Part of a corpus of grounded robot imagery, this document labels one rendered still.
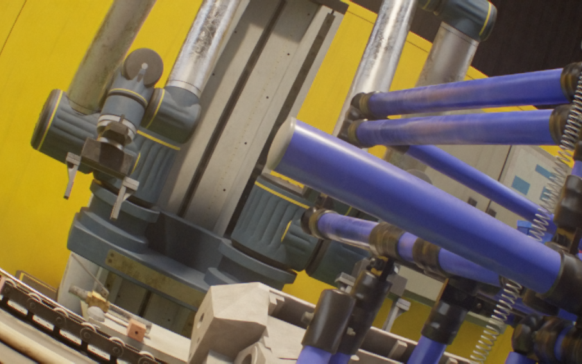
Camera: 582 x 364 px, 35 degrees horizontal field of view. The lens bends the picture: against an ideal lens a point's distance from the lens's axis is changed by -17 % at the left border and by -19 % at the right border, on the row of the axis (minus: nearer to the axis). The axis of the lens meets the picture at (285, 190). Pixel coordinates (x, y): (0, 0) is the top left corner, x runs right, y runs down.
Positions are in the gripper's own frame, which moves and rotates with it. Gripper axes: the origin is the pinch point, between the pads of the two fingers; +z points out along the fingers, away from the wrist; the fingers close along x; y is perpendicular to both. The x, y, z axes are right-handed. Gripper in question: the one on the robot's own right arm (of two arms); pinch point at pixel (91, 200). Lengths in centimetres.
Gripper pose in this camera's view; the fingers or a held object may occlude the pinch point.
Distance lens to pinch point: 237.8
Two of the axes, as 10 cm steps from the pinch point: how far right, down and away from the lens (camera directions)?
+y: -3.2, 2.6, 9.1
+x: -9.1, -3.6, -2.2
